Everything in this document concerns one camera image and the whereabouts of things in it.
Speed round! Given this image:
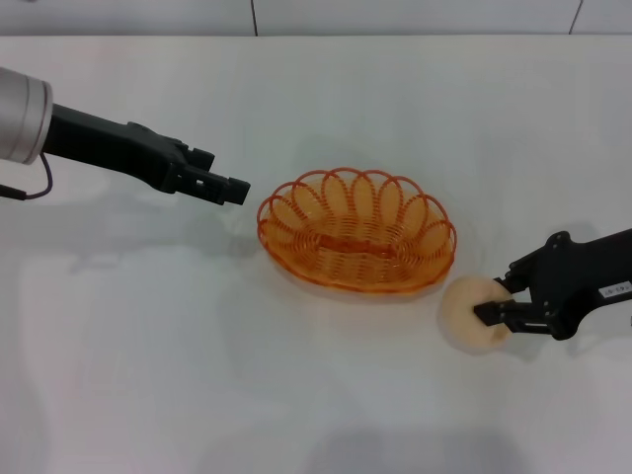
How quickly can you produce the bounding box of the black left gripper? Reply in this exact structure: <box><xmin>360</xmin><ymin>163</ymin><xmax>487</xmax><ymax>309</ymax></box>
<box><xmin>46</xmin><ymin>102</ymin><xmax>252</xmax><ymax>206</ymax></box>

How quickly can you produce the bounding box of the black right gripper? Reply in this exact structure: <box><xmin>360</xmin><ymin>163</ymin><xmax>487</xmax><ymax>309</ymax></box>
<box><xmin>472</xmin><ymin>227</ymin><xmax>632</xmax><ymax>342</ymax></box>

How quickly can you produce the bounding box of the orange plastic woven basket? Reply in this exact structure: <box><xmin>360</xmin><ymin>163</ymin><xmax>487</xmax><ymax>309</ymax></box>
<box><xmin>256</xmin><ymin>167</ymin><xmax>458</xmax><ymax>296</ymax></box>

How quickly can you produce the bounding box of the pale round bun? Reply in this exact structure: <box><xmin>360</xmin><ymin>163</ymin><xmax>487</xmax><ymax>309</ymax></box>
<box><xmin>441</xmin><ymin>276</ymin><xmax>514</xmax><ymax>355</ymax></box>

